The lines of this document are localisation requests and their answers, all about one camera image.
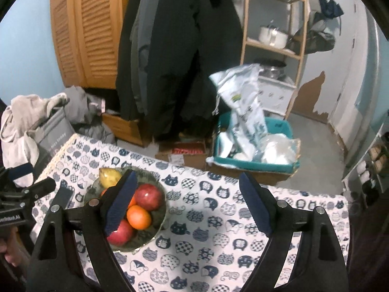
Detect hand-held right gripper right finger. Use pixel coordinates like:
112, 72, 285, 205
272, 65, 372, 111
239, 172, 348, 292

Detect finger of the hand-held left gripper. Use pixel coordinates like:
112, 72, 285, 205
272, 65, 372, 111
8, 163, 34, 181
23, 177, 57, 201

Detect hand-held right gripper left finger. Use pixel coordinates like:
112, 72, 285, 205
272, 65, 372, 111
27, 170, 139, 292

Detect yellow-green pear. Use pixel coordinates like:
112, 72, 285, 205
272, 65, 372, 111
99, 167, 124, 188

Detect red apple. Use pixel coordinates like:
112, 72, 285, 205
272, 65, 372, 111
107, 219, 137, 247
134, 184, 163, 211

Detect green glass bowl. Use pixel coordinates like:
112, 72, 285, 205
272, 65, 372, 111
83, 167, 168, 252

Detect person's left hand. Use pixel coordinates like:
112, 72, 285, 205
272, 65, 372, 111
0, 228, 25, 270

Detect dark smartphone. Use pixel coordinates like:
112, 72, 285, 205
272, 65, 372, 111
52, 186, 75, 210

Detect flat cardboard box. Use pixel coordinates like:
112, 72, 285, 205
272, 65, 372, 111
207, 155, 300, 186

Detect teal plastic basket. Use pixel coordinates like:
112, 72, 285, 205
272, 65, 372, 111
213, 112, 300, 172

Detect beige hoodie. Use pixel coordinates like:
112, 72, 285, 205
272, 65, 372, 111
0, 94, 70, 187

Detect grey fabric bag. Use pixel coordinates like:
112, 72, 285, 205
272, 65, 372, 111
29, 108, 76, 162

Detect cat print tablecloth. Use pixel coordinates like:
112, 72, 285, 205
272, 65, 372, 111
30, 133, 350, 292

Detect clear plastic bag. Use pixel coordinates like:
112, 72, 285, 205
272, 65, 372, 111
260, 134, 300, 165

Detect wooden drawer box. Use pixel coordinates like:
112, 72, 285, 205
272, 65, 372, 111
102, 112, 143, 146

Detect cardboard box with red contents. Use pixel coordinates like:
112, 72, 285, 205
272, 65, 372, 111
155, 140, 213, 169

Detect grey clothes pile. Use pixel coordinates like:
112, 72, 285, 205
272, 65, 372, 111
61, 86, 117, 145

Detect white printed bag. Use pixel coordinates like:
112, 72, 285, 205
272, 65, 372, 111
210, 64, 268, 162

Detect metal shoe rack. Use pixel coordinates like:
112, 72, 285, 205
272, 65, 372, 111
342, 122, 389, 207

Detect thin black coat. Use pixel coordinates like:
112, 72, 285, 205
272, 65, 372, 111
115, 0, 146, 120

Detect group of shoes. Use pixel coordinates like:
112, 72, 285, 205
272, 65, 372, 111
355, 144, 389, 189

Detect steel pot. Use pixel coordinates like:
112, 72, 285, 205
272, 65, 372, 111
255, 58, 288, 81

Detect wooden louvered wardrobe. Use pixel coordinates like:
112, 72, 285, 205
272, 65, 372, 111
50, 0, 143, 90

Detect large black hooded coat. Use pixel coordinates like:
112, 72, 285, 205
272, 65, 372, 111
143, 0, 244, 140

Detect grey coat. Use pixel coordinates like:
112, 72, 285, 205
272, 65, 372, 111
130, 0, 159, 113

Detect wooden shelf unit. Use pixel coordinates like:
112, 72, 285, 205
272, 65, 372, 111
240, 0, 310, 120

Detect white pot with lid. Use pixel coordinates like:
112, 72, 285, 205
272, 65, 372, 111
259, 20, 289, 48

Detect grey pipe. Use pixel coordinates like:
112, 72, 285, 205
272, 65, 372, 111
342, 9, 384, 174

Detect grey hanging bag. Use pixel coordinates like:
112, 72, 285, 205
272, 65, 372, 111
287, 12, 336, 56

